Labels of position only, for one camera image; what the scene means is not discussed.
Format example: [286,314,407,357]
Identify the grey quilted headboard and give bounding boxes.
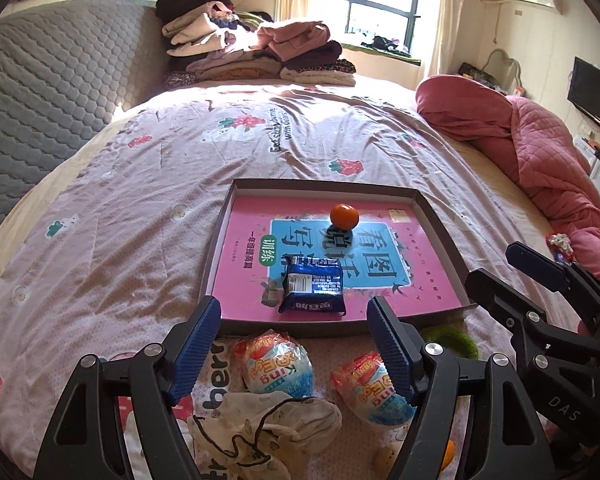
[0,0,173,256]

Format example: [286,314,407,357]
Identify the white curved frame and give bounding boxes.
[485,49,523,86]

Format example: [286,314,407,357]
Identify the plastic-wrapped toy egg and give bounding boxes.
[330,352,417,428]
[232,329,315,397]

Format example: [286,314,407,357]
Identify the blue snack packet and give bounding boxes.
[278,255,347,317]

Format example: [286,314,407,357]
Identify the shallow cardboard box tray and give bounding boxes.
[198,178,477,339]

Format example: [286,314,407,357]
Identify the strawberry print bedsheet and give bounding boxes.
[0,77,600,480]

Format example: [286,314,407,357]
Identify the green fuzzy ring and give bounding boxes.
[420,325,481,361]

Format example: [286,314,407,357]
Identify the red white wrapped candy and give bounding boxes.
[545,232,576,256]

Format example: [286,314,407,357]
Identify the dark clothes on windowsill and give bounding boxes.
[367,35,411,56]

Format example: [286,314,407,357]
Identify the pile of folded clothes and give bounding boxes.
[155,0,357,88]

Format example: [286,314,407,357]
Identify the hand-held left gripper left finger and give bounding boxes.
[32,296,222,480]

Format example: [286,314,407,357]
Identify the white drawstring pouch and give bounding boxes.
[186,391,343,480]

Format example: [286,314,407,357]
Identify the small orange tangerine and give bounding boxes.
[437,439,457,473]
[329,203,360,233]

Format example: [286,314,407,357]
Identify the pink quilted blanket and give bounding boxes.
[414,74,600,306]

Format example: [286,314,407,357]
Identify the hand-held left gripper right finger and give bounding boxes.
[367,296,556,480]

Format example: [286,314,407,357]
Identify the black flat television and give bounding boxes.
[566,56,600,143]

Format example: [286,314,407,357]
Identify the beige fitted sheet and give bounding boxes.
[445,135,556,226]

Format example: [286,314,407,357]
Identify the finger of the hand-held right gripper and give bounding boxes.
[463,268,600,448]
[505,241,600,321]

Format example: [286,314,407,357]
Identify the black bag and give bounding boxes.
[457,62,506,91]

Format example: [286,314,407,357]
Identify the small beige ball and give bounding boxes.
[372,445,401,476]

